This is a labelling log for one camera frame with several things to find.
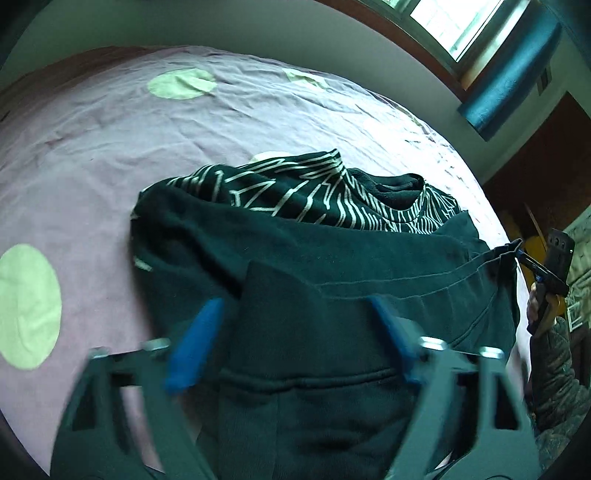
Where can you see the white wall socket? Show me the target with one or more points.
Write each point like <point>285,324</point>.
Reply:
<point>545,82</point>

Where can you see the person's right hand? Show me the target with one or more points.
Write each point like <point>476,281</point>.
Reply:
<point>534,307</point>

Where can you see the person's right forearm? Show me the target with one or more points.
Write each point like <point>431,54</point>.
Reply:
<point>554,378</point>

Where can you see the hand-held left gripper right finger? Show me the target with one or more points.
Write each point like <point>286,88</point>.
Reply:
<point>397,337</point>

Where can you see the brown wooden cabinet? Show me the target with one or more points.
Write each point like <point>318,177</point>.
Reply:
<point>554,161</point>

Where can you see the black sweater with white print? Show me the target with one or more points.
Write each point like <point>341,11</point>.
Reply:
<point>300,258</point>

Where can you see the teal curtain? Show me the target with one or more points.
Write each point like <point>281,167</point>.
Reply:
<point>508,78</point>

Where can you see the pink dotted bed sheet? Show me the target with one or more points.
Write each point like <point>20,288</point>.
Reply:
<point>92,161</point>

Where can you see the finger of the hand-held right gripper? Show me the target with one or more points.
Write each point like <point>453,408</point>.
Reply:
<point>531,264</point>

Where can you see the wooden framed window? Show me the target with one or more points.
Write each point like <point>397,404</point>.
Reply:
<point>443,23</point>

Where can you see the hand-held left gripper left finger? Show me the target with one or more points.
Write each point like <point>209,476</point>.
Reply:
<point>194,346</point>

